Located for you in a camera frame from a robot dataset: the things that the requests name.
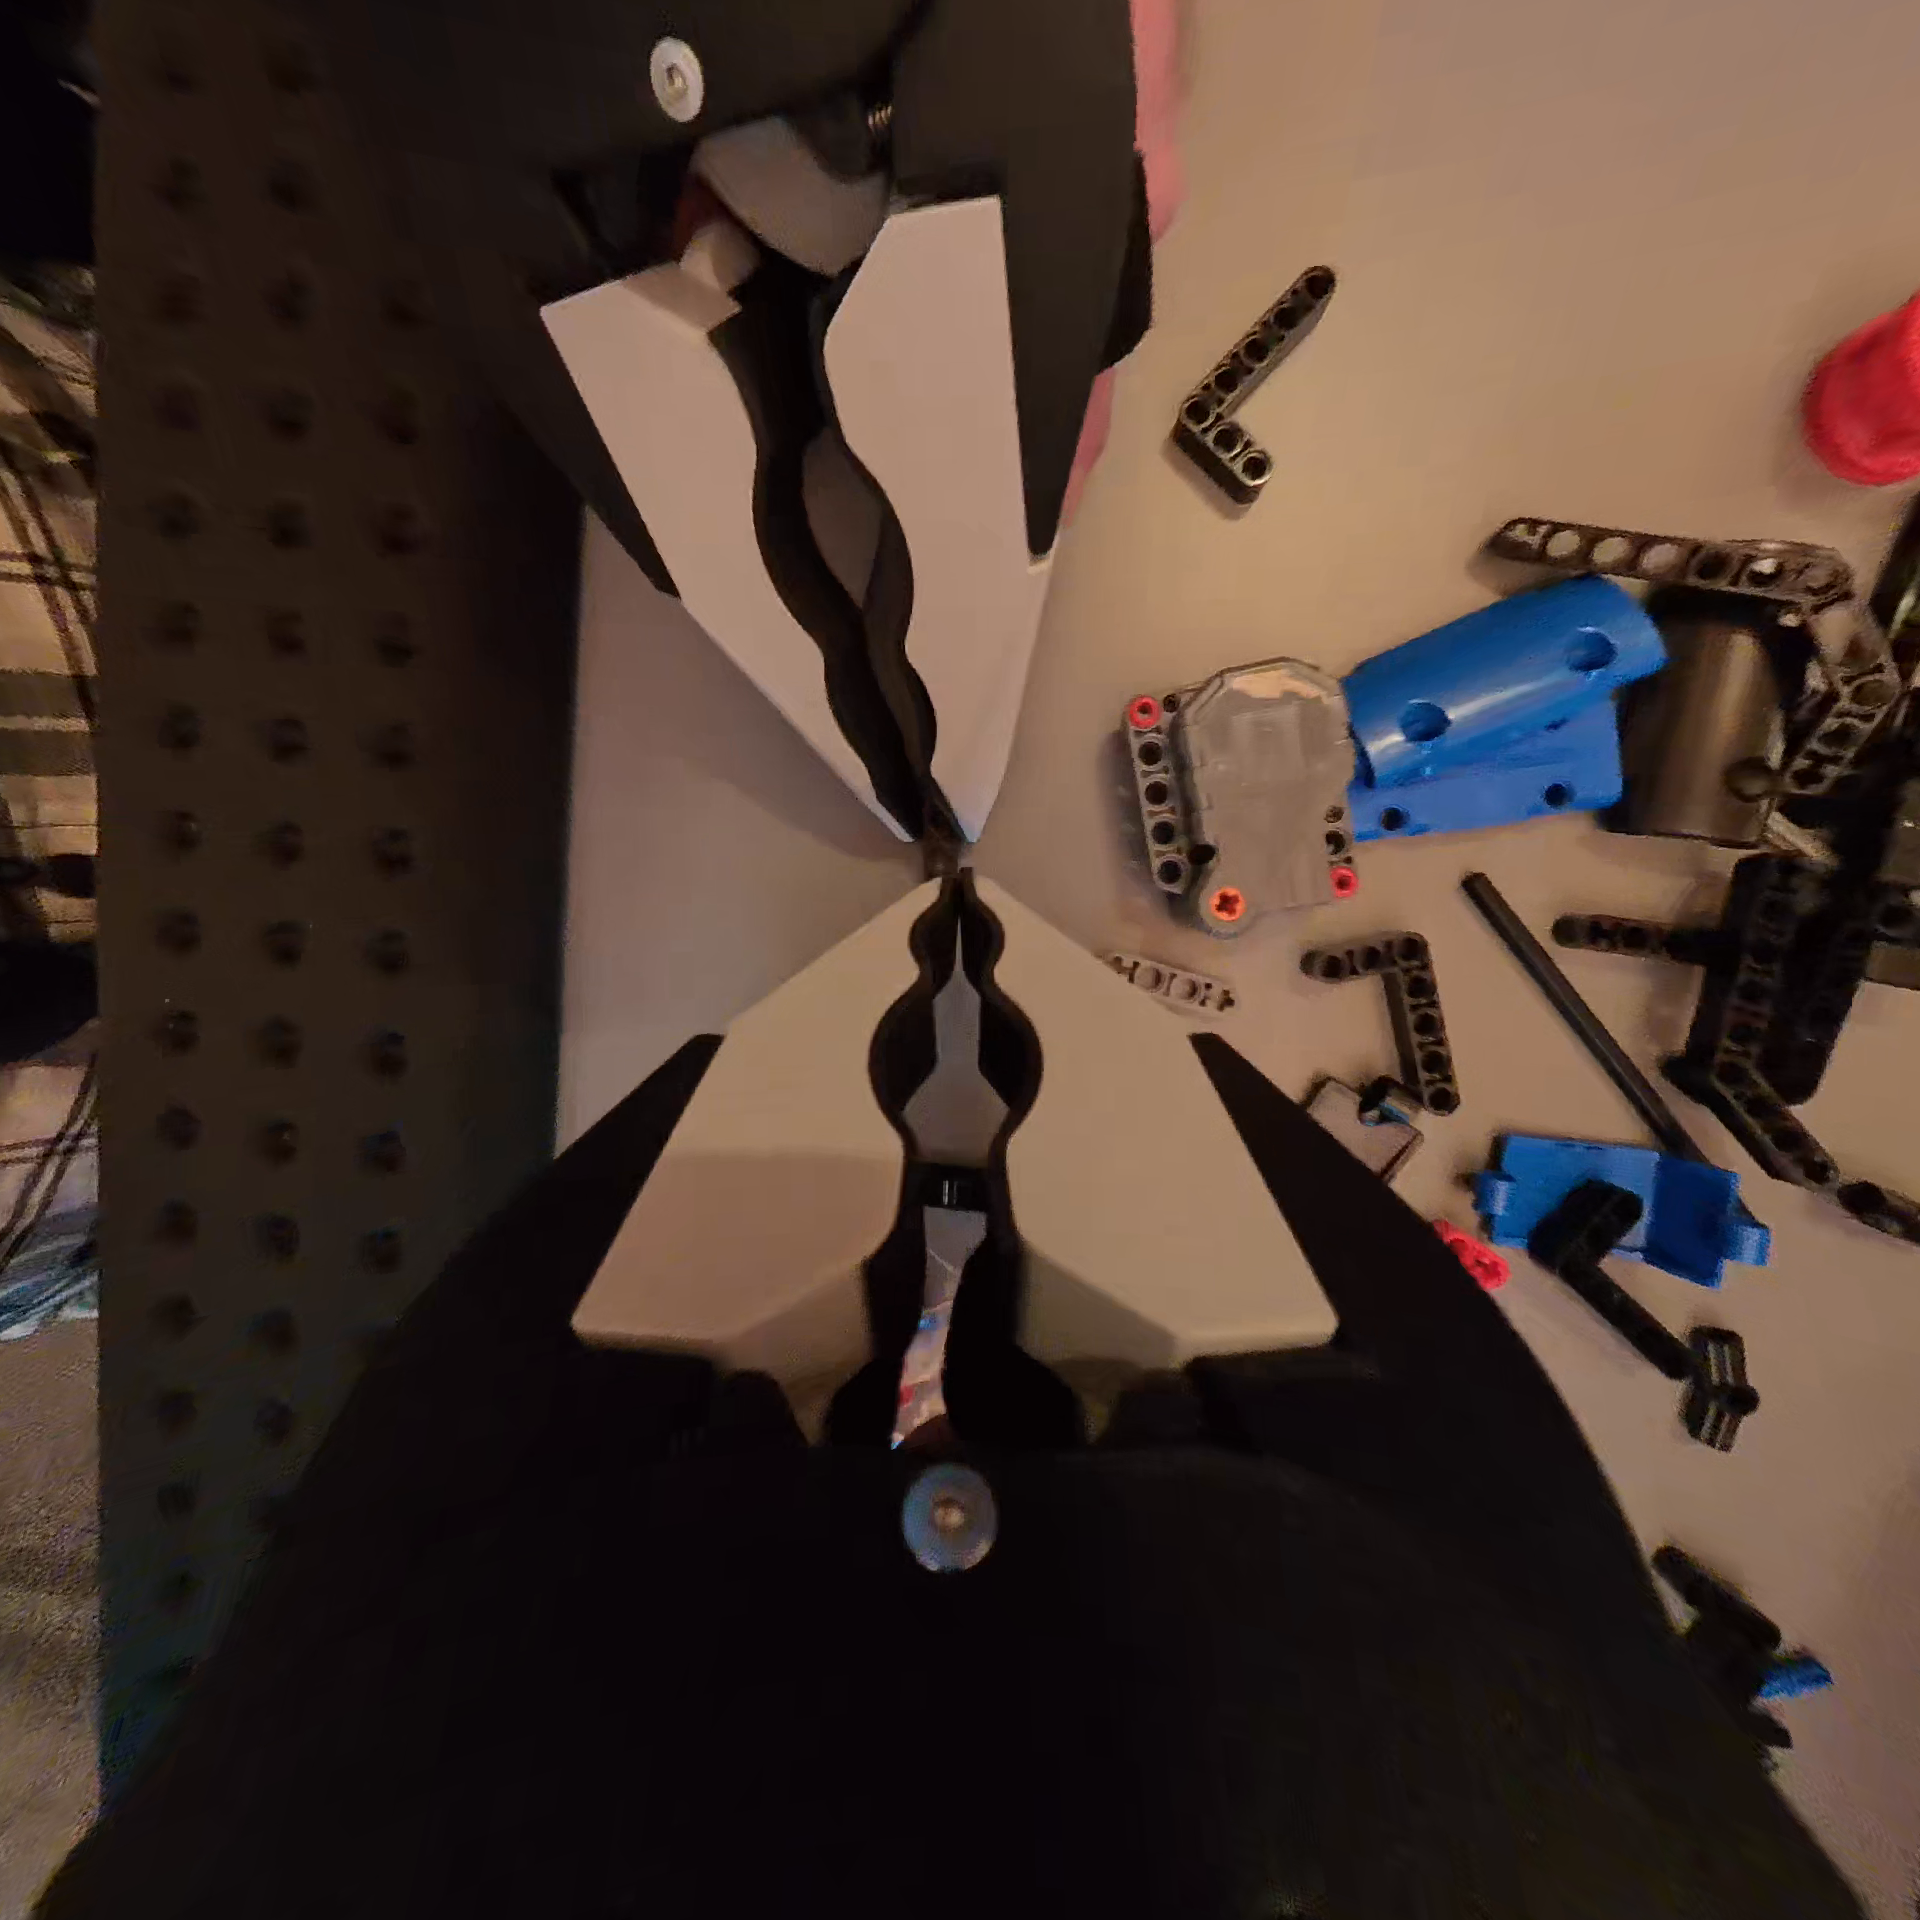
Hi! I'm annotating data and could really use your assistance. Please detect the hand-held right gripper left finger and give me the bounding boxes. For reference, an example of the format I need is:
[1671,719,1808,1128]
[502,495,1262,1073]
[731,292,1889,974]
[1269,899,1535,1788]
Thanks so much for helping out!
[568,873,966,1450]

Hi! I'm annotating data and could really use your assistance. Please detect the black curved toy shell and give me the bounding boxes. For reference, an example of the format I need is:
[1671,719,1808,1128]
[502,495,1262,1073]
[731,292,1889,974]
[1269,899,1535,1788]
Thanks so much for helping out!
[1608,606,1808,850]

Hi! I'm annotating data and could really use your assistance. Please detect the grey desk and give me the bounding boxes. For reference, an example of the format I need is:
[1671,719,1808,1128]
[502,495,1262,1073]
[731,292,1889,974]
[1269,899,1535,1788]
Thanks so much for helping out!
[554,0,1920,1920]

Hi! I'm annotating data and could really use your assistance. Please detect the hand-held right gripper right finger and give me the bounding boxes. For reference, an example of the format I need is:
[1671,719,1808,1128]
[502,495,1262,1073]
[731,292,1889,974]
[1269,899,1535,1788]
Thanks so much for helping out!
[959,868,1334,1450]

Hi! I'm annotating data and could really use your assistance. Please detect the small thin grey beam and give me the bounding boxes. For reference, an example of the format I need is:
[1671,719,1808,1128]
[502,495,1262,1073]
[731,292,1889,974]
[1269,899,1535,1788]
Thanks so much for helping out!
[1106,946,1245,1029]

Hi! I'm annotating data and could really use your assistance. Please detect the black rectangular panel piece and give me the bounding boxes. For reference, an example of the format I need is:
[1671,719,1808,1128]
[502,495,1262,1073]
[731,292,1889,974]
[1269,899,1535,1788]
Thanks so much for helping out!
[1304,1064,1427,1192]

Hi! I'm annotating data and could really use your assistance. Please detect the black L-shaped beam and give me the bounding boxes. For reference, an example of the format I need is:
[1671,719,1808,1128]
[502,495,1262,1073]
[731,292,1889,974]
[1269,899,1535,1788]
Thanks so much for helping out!
[1297,927,1465,1117]

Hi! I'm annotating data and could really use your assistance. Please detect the blue flat bracket piece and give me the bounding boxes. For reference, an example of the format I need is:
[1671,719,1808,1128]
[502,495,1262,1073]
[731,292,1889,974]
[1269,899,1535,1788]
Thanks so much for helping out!
[1470,1129,1772,1293]

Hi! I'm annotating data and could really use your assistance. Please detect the person's left hand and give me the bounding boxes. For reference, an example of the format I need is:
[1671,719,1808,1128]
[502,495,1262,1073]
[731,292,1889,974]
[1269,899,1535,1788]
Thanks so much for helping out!
[1067,0,1191,502]

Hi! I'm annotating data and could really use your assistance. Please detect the long black axle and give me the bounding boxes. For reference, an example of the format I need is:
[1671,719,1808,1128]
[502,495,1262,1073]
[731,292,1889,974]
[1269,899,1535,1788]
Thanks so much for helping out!
[1456,873,1713,1174]

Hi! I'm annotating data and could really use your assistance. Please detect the clear bag of small parts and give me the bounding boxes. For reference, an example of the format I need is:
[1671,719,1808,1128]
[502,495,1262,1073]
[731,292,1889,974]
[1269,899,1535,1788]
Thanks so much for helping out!
[892,1277,959,1450]

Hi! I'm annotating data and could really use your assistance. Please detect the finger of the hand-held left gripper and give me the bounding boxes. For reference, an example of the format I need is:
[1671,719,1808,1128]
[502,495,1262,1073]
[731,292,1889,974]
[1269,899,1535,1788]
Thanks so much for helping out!
[799,193,1056,850]
[537,235,944,850]

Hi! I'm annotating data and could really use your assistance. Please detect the black crank connector piece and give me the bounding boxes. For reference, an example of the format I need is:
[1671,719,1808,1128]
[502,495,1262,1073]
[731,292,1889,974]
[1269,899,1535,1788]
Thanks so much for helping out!
[1528,1179,1760,1454]

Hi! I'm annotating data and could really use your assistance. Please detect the black beam frame assembly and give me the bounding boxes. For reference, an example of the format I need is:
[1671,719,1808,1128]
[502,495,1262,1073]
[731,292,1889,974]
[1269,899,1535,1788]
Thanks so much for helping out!
[1482,517,1920,1254]

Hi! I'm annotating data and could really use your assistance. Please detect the grey toy motor block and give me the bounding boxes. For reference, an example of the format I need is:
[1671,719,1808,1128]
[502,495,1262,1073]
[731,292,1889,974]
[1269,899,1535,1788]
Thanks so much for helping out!
[1117,656,1366,943]

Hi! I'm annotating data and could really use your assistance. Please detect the red wheel hub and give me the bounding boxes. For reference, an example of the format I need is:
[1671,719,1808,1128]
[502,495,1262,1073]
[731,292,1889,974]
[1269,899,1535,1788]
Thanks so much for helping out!
[1799,292,1920,491]

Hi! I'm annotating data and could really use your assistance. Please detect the black bent beam blue pin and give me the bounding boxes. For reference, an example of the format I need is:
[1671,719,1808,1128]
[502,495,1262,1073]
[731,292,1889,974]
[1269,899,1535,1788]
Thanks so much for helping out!
[1170,262,1334,517]

